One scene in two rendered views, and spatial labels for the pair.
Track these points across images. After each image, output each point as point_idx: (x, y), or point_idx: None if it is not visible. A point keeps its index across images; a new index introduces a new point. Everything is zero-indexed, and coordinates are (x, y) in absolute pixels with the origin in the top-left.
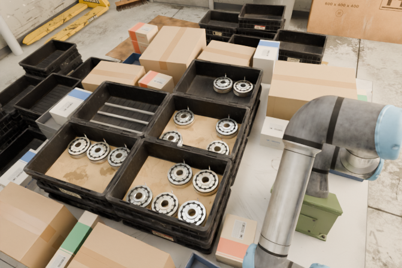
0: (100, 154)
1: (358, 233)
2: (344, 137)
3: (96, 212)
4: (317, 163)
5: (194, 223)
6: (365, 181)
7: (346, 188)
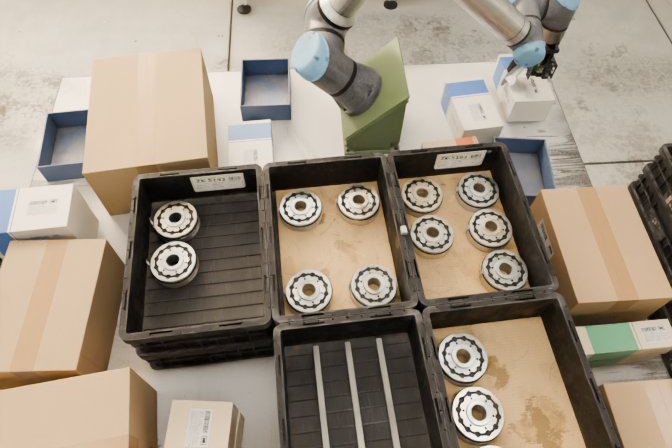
0: (481, 399)
1: None
2: None
3: None
4: (347, 57)
5: (488, 180)
6: None
7: (307, 86)
